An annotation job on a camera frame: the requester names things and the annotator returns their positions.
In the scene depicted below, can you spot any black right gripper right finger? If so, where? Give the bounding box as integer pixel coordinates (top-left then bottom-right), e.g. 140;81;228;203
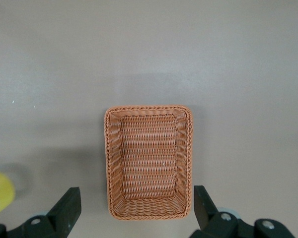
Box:
188;185;255;238

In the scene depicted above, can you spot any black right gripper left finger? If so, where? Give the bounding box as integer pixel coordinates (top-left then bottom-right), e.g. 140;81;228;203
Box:
7;186;82;238

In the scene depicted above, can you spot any clear yellowish tape roll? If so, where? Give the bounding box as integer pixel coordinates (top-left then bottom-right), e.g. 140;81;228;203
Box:
0;170;16;220

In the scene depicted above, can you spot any brown wicker basket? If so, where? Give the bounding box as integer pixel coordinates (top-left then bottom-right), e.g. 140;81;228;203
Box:
104;104;196;220

